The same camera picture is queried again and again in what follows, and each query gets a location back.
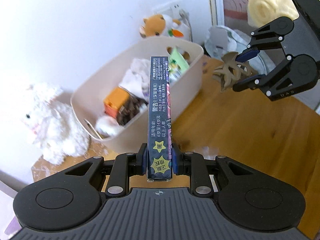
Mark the white plush bunny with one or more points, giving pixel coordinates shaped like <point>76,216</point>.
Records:
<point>50,124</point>

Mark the beige storage bin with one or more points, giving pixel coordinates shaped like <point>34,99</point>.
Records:
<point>87,100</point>

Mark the orange plastic box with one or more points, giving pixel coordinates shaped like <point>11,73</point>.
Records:
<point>115,100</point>

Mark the yellow rolled towel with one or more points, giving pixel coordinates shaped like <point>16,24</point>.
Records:
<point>261,12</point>

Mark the green snack bag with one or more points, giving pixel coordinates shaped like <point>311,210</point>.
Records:
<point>178,63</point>

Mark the floral patterned box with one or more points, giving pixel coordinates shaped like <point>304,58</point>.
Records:
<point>42,168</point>

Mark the brown hair claw clip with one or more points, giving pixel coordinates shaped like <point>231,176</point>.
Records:
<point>232,71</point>

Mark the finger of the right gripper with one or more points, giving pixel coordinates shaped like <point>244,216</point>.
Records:
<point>251,82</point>
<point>247,55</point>

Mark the white wall socket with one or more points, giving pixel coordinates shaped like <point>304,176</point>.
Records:
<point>175,9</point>

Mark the orange hamster plush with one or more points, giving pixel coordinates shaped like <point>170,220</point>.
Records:
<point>164,25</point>

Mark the dark blue card box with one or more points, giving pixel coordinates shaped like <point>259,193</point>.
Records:
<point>159,121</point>

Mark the white furry plush with orange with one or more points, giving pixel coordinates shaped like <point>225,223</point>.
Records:
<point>107,126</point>

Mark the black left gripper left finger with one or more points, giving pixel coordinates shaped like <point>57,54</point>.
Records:
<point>75,195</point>

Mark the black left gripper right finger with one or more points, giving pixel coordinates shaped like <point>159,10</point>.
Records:
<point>247,197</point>

